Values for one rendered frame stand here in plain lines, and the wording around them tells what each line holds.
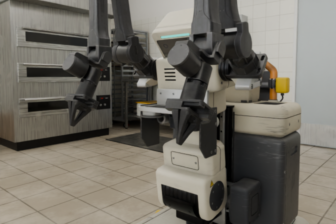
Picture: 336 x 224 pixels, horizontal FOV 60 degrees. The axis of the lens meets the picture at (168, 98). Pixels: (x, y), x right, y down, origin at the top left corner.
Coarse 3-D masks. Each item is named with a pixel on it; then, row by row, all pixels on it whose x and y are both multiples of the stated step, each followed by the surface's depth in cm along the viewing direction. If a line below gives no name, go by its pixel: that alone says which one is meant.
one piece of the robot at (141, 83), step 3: (153, 57) 123; (156, 57) 122; (141, 78) 119; (144, 78) 118; (138, 81) 119; (141, 81) 118; (144, 81) 117; (138, 84) 119; (141, 84) 118; (144, 84) 116; (147, 84) 117; (156, 84) 122
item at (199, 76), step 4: (204, 64) 70; (208, 64) 70; (200, 68) 69; (204, 68) 69; (208, 68) 70; (200, 72) 69; (204, 72) 69; (208, 72) 70; (192, 76) 69; (196, 76) 69; (200, 76) 69; (204, 76) 69; (208, 76) 70; (192, 80) 70; (200, 80) 69; (204, 80) 69; (208, 80) 70; (200, 84) 69
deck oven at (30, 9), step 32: (0, 0) 356; (32, 0) 353; (64, 0) 375; (0, 32) 369; (32, 32) 365; (64, 32) 394; (0, 64) 375; (32, 64) 363; (0, 96) 380; (32, 96) 372; (64, 96) 403; (96, 96) 445; (0, 128) 386; (32, 128) 374; (64, 128) 408; (96, 128) 448
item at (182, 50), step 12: (180, 48) 65; (192, 48) 66; (216, 48) 70; (168, 60) 66; (180, 60) 63; (192, 60) 65; (204, 60) 72; (216, 60) 70; (180, 72) 67; (192, 72) 66
